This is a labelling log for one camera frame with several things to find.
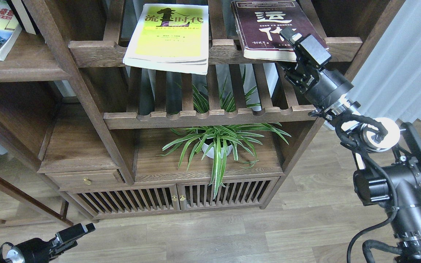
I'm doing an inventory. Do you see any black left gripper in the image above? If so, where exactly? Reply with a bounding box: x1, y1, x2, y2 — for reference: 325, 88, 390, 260
11, 223, 95, 263

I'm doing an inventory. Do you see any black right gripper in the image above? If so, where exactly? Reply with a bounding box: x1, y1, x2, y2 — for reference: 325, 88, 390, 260
277, 27, 353, 109

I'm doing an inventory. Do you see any dark red book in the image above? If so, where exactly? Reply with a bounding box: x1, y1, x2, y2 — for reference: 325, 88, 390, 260
231, 0, 329, 62

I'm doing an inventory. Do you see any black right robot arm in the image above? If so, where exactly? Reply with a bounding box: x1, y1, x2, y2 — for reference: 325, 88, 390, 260
280, 27, 421, 263

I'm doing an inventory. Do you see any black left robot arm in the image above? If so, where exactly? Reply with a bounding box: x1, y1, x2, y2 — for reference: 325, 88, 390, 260
0, 223, 95, 263

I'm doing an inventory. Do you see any white book on upper shelf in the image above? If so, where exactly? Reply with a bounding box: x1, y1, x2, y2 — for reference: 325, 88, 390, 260
9, 0, 39, 35

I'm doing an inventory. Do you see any brass drawer knob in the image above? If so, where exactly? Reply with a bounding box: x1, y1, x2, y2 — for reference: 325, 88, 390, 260
83, 178, 92, 185

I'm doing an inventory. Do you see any dark wooden bookshelf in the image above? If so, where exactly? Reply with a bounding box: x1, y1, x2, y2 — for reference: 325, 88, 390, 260
0, 0, 405, 224

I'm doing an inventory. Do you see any white curtain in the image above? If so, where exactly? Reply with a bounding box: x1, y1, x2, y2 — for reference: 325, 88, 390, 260
347, 0, 421, 122

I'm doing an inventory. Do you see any yellow green book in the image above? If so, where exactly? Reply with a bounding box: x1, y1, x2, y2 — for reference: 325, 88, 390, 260
122, 3, 209, 75

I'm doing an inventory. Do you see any white plant pot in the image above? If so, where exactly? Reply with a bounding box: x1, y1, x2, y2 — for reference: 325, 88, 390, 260
201, 139, 233, 159

